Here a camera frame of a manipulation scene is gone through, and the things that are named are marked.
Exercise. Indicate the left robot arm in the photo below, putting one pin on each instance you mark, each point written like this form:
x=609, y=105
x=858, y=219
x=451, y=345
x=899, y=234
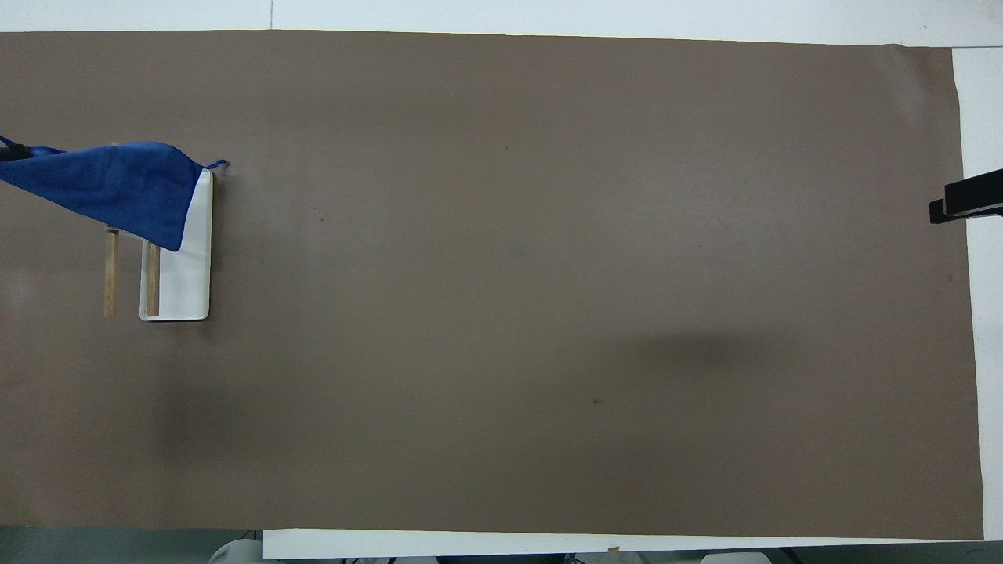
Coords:
x=239, y=553

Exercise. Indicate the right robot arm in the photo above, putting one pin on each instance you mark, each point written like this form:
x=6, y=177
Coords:
x=735, y=559

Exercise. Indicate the blue towel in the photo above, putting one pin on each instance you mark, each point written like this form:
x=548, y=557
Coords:
x=117, y=184

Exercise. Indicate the wooden towel rack white base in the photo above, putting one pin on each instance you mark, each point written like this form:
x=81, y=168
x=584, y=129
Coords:
x=188, y=274

